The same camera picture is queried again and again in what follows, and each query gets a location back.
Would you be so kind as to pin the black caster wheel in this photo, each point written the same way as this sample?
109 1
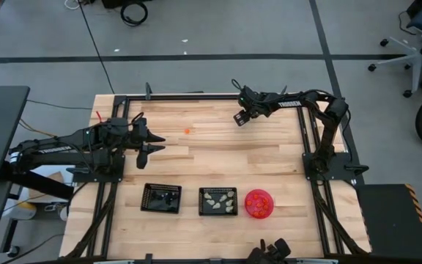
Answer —
13 251

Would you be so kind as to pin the black diagonal bar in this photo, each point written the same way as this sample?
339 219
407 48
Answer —
39 183

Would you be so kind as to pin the grey office chair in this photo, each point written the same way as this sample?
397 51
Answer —
416 58

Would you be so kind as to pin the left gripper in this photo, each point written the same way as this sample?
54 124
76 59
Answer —
137 132

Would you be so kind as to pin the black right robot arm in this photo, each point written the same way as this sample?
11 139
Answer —
289 104

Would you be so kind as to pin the yellow white bag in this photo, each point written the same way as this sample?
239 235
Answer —
20 210

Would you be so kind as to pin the black aluminium extrusion frame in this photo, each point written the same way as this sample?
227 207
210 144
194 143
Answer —
211 97

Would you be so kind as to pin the white cardboard box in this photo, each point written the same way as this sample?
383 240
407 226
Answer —
50 171

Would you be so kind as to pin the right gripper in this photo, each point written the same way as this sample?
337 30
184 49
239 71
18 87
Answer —
255 102

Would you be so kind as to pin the pink plastic bowl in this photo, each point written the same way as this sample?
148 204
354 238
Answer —
258 201

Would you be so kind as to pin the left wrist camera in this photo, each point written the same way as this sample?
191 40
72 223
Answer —
141 159

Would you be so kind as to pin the black slotted plastic basket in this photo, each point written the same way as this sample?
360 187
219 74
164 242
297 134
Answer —
218 210
159 206

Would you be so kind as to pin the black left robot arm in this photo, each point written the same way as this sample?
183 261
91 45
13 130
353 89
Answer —
53 150

